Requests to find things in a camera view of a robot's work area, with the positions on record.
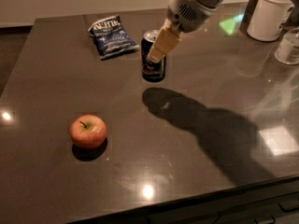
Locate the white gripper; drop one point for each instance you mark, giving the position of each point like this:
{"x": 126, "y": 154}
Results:
{"x": 188, "y": 15}

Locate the blue pepsi can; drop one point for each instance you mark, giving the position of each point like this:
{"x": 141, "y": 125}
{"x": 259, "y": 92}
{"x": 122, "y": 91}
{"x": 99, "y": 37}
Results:
{"x": 152, "y": 72}

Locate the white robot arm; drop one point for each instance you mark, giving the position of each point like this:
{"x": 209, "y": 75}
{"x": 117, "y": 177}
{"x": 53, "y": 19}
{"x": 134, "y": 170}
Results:
{"x": 183, "y": 16}

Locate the blue chip bag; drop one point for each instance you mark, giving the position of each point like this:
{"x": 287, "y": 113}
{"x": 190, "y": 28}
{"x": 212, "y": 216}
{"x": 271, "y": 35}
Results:
{"x": 110, "y": 37}

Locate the white lidded container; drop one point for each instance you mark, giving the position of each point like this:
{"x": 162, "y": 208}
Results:
{"x": 268, "y": 19}

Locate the clear plastic water bottle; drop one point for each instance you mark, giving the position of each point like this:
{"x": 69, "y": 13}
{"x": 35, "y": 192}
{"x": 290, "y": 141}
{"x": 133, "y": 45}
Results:
{"x": 288, "y": 48}

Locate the red apple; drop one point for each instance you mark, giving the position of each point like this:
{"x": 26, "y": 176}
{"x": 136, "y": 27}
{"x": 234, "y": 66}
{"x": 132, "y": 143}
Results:
{"x": 88, "y": 132}

